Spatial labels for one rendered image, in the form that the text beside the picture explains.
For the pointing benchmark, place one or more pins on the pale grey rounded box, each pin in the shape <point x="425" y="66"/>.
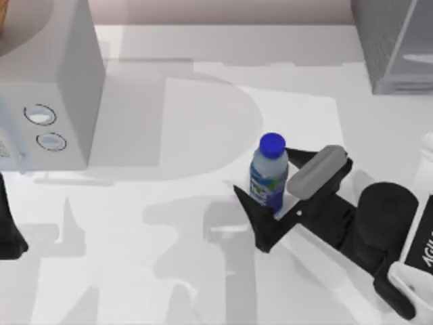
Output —
<point x="316" y="172"/>

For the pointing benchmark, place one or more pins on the blue capped plastic bottle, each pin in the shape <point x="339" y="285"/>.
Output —
<point x="268" y="172"/>

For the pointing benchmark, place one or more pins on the grey cabinet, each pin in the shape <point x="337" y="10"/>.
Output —
<point x="382" y="40"/>

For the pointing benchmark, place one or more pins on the small round microwave knob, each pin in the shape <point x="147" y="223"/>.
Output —
<point x="51" y="141"/>

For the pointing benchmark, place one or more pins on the large round microwave knob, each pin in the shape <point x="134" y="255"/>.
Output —
<point x="40" y="115"/>

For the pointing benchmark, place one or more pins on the pale microwave oven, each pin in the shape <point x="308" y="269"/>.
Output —
<point x="67" y="67"/>

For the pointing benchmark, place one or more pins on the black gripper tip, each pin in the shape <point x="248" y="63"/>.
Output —
<point x="8" y="223"/>

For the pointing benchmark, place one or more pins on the pale blue microwave door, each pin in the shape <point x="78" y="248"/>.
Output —
<point x="10" y="135"/>

